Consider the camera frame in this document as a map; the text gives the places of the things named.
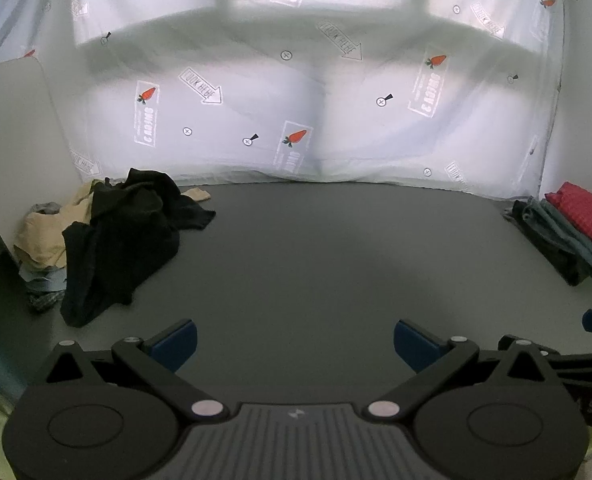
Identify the red textured folded garment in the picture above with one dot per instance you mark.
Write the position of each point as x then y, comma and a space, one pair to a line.
586, 215

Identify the black garment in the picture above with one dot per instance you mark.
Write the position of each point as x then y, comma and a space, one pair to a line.
110, 265

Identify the grey plaid cloth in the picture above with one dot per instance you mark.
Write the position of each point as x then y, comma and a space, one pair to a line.
43, 301

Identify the light blue garment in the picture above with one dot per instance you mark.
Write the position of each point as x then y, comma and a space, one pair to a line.
43, 280

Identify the dark grey folded garment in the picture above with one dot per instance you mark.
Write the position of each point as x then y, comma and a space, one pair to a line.
551, 252

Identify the beige garment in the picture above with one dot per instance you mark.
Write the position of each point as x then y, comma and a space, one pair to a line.
40, 240

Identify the dark navy garment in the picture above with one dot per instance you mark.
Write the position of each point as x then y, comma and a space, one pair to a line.
150, 195

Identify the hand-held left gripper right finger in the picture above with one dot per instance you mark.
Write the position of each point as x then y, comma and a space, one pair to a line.
417, 344

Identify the teal folded garment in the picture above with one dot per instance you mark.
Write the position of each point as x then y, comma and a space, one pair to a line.
571, 241

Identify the carrot printed white curtain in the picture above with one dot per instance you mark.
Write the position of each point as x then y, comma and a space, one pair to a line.
286, 90

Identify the white foam board panel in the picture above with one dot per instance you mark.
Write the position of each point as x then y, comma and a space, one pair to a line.
20, 150

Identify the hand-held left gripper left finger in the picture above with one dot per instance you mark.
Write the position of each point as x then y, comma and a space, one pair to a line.
174, 344

